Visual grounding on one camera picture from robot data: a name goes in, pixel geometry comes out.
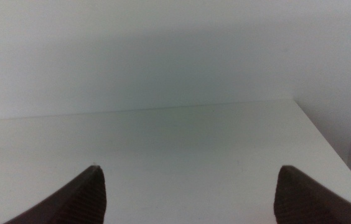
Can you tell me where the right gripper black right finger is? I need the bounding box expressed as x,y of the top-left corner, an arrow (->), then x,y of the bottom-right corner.
273,165 -> 351,224

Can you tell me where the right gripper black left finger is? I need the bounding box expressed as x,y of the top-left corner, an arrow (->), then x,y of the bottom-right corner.
3,165 -> 107,224

